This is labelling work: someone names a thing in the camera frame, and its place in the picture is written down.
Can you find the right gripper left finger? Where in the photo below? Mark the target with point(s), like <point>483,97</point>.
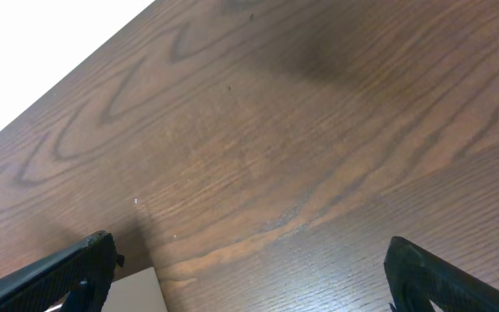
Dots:
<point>80,276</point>

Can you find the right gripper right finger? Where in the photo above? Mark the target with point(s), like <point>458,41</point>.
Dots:
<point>421,281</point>

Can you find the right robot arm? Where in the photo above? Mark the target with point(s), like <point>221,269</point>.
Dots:
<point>137,292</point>

